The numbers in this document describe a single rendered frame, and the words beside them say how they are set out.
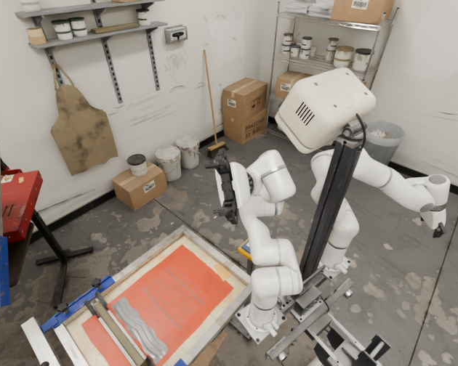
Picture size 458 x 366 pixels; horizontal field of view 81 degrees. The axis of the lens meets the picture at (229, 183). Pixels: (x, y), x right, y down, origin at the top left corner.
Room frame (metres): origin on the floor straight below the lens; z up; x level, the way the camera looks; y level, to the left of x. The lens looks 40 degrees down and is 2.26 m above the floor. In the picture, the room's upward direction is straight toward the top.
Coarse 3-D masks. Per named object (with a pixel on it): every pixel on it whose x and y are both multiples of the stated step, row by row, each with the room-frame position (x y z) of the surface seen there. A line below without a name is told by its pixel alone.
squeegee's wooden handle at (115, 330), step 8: (96, 304) 0.57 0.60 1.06; (104, 312) 0.53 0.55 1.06; (104, 320) 0.50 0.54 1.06; (112, 320) 0.50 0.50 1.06; (112, 328) 0.47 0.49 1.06; (120, 328) 0.47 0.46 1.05; (120, 336) 0.44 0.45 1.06; (128, 344) 0.41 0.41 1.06; (128, 352) 0.38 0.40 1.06; (136, 352) 0.38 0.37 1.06; (136, 360) 0.35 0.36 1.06; (144, 360) 0.35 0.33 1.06
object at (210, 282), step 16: (208, 272) 0.79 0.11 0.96; (208, 288) 0.70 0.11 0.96; (224, 288) 0.70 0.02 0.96; (208, 304) 0.62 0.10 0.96; (160, 320) 0.54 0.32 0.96; (192, 320) 0.54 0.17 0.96; (160, 336) 0.47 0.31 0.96; (176, 336) 0.47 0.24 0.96; (112, 352) 0.41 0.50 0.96; (144, 352) 0.41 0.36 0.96
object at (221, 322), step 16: (192, 240) 0.99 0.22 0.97; (144, 256) 0.87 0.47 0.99; (224, 256) 0.87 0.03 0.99; (128, 272) 0.77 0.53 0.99; (240, 272) 0.77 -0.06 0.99; (112, 288) 0.70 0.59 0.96; (240, 304) 0.60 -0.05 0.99; (224, 320) 0.53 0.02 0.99; (64, 336) 0.46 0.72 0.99; (208, 336) 0.46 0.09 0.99; (80, 352) 0.40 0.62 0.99; (192, 352) 0.40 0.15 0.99
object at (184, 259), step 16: (176, 256) 0.89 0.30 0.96; (192, 256) 0.89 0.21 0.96; (160, 272) 0.79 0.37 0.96; (192, 272) 0.79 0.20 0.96; (128, 288) 0.70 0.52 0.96; (112, 304) 0.62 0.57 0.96; (144, 304) 0.62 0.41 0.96; (96, 320) 0.54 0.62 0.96; (144, 320) 0.54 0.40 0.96; (96, 336) 0.47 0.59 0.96
